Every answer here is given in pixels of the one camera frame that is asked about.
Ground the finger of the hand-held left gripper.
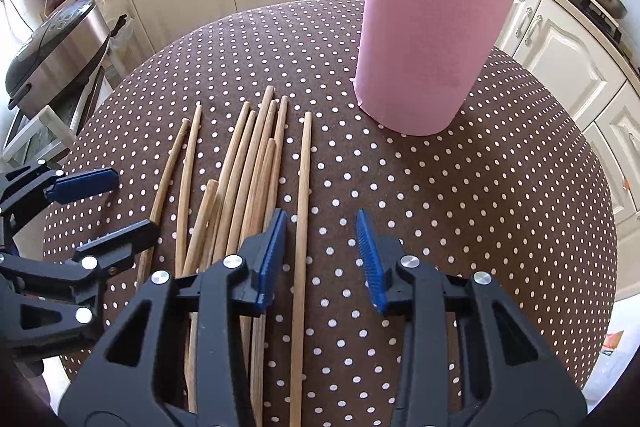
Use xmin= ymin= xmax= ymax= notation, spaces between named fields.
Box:
xmin=0 ymin=159 xmax=121 ymax=238
xmin=0 ymin=219 xmax=161 ymax=348

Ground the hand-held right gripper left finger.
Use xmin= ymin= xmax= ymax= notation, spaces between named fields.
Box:
xmin=57 ymin=208 xmax=290 ymax=427

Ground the pink chopstick holder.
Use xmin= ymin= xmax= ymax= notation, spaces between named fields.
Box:
xmin=352 ymin=0 xmax=517 ymax=136

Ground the brown polka dot tablecloth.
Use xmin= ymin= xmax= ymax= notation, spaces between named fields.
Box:
xmin=42 ymin=0 xmax=618 ymax=427

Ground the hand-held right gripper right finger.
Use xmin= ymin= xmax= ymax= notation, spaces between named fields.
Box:
xmin=355 ymin=208 xmax=588 ymax=427

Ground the pile of chopsticks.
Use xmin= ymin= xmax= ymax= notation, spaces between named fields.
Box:
xmin=135 ymin=85 xmax=290 ymax=427

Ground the silver black rice cooker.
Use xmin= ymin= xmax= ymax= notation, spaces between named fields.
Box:
xmin=5 ymin=0 xmax=113 ymax=118

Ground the wooden chopstick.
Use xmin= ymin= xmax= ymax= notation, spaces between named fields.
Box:
xmin=289 ymin=111 xmax=313 ymax=427

